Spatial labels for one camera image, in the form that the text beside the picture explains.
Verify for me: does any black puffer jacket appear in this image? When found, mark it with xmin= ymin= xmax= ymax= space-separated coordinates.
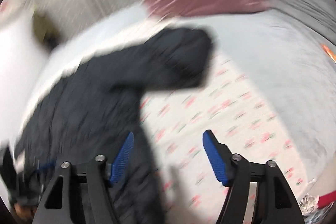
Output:
xmin=10 ymin=28 xmax=213 ymax=223

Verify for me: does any light grey fleece blanket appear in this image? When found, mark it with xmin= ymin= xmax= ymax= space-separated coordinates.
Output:
xmin=26 ymin=3 xmax=335 ymax=182

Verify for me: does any cherry print white sheet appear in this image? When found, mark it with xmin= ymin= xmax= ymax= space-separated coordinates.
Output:
xmin=140 ymin=53 xmax=307 ymax=223

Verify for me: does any olive green hanging jacket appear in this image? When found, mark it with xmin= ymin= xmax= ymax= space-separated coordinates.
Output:
xmin=32 ymin=11 xmax=63 ymax=53

